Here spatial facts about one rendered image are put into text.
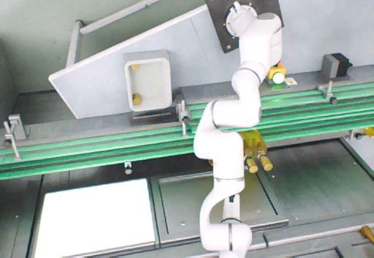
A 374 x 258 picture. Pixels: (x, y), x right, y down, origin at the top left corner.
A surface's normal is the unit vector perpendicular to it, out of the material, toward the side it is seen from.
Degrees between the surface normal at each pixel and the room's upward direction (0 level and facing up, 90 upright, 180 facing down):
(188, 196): 90
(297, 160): 89
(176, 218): 90
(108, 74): 0
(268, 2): 2
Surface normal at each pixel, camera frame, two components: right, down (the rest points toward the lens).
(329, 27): 0.18, 0.54
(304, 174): -0.04, -0.82
